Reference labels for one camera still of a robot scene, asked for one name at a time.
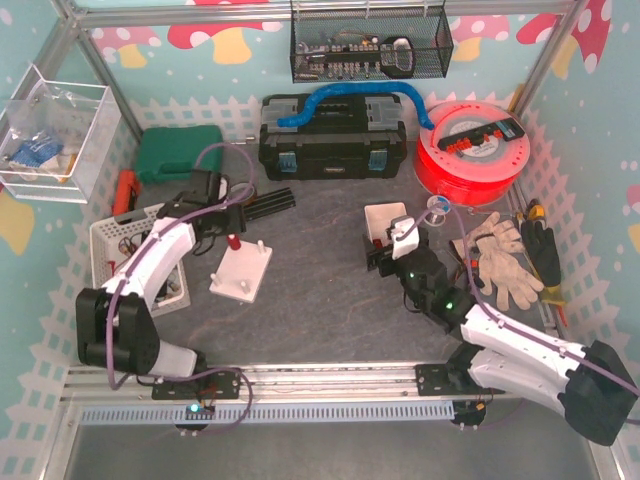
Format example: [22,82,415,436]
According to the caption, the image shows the white spring box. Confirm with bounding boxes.
[364,202,407,247]

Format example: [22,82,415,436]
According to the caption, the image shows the blue white cloth glove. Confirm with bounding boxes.
[9,132,64,171]

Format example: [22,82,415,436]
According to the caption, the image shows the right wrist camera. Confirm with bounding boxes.
[389,215,420,260]

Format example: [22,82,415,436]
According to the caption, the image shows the black aluminium extrusion profile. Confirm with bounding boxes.
[243,187,296,221]

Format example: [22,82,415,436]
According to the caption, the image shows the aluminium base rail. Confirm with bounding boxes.
[62,351,575,403]

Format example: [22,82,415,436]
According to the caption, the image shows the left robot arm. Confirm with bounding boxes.
[76,169,251,389]

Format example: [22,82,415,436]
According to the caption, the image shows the brown tape roll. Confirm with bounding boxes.
[230,182,257,206]

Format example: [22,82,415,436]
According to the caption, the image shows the white perforated basket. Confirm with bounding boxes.
[89,203,191,317]

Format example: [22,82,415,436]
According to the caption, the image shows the clear acrylic wall box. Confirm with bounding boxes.
[1,66,121,204]

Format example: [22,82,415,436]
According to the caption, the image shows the red filament spool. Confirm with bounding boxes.
[413,100,531,206]

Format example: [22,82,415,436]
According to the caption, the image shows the white work glove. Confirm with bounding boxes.
[451,211,544,312]

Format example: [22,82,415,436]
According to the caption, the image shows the black mounting plate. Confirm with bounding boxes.
[151,370,241,401]
[413,363,505,399]

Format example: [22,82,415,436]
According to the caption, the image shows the black red terminal strip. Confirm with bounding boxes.
[437,117,525,154]

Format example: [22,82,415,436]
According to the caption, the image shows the black work glove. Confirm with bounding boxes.
[520,220,561,287]

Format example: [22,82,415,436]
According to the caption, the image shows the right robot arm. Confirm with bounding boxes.
[364,240,639,447]

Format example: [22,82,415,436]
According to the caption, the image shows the black wire mesh basket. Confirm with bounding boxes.
[290,6,454,83]

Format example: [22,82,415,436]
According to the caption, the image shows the red handled pliers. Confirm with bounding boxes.
[454,254,485,289]

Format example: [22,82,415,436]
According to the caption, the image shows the orange handled tool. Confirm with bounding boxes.
[112,169,141,216]

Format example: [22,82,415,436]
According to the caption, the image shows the white peg base plate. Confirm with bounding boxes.
[209,239,273,303]

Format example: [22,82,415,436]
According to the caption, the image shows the green plastic case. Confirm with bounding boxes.
[134,125,223,184]

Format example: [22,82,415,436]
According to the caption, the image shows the grey slotted cable duct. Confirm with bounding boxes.
[79,400,455,426]

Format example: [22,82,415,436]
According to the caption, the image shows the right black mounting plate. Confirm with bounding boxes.
[413,363,505,399]

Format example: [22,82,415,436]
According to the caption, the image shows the black toolbox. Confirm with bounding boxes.
[258,94,407,181]

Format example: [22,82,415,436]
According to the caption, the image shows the blue corrugated hose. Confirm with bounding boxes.
[277,82,435,131]

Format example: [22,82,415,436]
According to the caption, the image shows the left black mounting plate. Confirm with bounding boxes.
[151,370,241,401]

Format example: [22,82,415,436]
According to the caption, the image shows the solder wire spool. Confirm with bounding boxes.
[424,195,451,227]

